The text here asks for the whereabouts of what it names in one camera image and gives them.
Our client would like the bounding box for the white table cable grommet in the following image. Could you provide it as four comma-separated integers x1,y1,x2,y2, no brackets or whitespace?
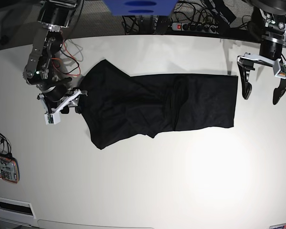
0,197,36,219

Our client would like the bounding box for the orange clear component case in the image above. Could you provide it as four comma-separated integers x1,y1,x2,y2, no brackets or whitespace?
0,154,20,184

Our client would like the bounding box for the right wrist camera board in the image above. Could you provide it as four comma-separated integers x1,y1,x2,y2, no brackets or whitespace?
44,114,54,125

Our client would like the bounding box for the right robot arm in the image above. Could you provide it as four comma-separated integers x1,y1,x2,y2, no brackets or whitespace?
23,0,87,125

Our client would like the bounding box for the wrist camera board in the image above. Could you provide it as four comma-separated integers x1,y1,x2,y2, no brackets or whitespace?
44,114,54,125
276,62,286,79

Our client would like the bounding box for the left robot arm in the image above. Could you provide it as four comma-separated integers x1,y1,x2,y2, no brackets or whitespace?
237,0,286,105

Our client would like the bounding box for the black T-shirt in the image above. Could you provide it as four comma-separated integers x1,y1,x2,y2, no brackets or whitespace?
79,60,238,149

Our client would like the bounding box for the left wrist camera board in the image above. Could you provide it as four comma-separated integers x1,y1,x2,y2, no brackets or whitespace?
276,62,286,79

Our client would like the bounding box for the black power strip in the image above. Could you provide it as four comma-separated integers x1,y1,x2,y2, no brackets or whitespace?
171,22,218,34

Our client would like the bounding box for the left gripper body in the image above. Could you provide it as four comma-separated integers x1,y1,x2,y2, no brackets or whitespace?
237,39,286,77

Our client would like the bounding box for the blue plastic bin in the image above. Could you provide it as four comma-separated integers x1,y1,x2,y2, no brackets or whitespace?
103,0,177,16

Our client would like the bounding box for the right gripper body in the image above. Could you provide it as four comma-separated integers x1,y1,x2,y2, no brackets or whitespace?
37,89,88,125

